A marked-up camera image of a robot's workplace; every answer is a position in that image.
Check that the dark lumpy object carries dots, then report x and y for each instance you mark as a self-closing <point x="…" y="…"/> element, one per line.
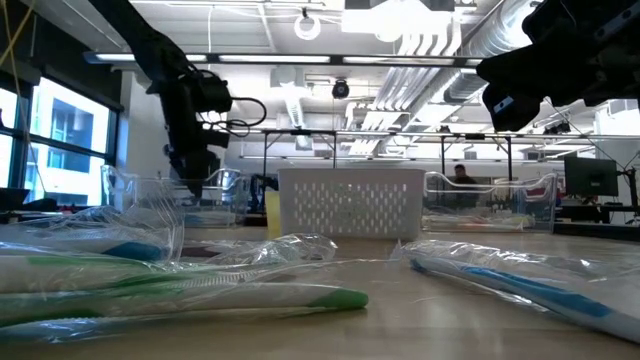
<point x="30" y="202"/>

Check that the clear plastic bin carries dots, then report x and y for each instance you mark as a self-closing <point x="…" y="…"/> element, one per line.
<point x="240" y="195"/>
<point x="545" y="205"/>

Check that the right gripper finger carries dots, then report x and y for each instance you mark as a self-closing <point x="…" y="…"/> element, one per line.
<point x="520" y="112"/>

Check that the orange toothbrush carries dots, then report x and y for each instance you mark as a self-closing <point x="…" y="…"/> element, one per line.
<point x="460" y="226"/>
<point x="500" y="220"/>

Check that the black ceiling spotlight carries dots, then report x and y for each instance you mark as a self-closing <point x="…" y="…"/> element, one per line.
<point x="340" y="89"/>

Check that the black desk monitor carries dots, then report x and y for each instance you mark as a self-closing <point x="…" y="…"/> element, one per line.
<point x="590" y="177"/>

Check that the person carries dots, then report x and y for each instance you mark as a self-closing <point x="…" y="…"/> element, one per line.
<point x="462" y="175"/>

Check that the overhead light bar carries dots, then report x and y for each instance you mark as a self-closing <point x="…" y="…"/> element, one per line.
<point x="275" y="59"/>

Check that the blue toothbrush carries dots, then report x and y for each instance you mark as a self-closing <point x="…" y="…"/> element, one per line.
<point x="135" y="250"/>
<point x="210" y="219"/>
<point x="550" y="295"/>

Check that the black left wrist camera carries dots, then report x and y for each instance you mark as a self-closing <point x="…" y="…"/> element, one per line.
<point x="212" y="92"/>

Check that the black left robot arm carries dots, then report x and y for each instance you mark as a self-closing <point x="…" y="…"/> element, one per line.
<point x="150" y="45"/>

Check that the large window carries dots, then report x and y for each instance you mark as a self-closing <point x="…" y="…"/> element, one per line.
<point x="70" y="120"/>

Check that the white perforated plastic basket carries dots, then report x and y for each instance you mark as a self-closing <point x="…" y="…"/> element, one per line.
<point x="350" y="177"/>

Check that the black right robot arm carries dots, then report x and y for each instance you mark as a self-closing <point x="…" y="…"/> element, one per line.
<point x="575" y="25"/>

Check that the green toothbrush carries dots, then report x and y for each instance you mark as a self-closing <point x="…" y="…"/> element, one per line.
<point x="340" y="300"/>
<point x="75" y="272"/>

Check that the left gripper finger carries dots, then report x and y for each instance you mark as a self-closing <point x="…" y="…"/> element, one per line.
<point x="195" y="170"/>
<point x="215" y="139"/>

